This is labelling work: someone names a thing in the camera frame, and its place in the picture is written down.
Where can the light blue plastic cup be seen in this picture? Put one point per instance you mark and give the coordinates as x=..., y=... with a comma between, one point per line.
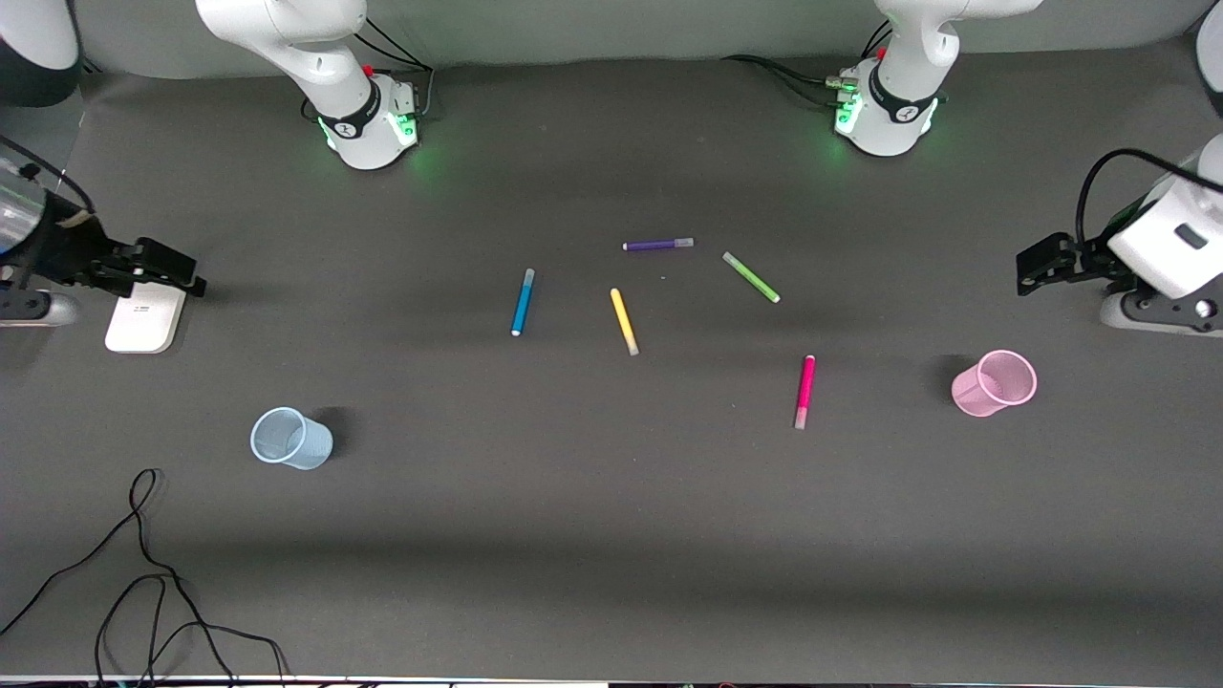
x=306, y=449

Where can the yellow marker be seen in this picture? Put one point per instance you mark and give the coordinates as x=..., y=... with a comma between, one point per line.
x=623, y=320

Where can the white flat stand base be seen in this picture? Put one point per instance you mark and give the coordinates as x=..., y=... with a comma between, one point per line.
x=143, y=325

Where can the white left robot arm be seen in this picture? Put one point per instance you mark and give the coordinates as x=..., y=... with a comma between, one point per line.
x=908, y=57

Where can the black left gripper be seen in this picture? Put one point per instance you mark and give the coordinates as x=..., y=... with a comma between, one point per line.
x=1089, y=258

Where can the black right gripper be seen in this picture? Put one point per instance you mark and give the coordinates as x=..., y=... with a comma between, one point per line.
x=65, y=256

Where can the pink marker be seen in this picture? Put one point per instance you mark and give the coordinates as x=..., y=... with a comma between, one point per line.
x=805, y=387

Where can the purple marker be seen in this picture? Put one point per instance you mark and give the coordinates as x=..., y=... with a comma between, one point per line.
x=654, y=245

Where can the blue marker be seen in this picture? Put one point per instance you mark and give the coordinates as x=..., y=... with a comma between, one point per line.
x=523, y=304

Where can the pink plastic cup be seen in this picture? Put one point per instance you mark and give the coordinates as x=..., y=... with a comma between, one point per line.
x=970, y=392

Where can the green marker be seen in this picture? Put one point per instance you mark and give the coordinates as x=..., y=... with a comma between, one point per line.
x=751, y=277

